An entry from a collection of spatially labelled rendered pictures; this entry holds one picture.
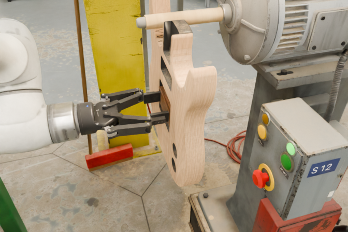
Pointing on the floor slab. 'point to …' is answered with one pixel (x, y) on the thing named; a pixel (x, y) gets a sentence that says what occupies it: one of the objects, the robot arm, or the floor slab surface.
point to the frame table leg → (9, 213)
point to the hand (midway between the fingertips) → (162, 105)
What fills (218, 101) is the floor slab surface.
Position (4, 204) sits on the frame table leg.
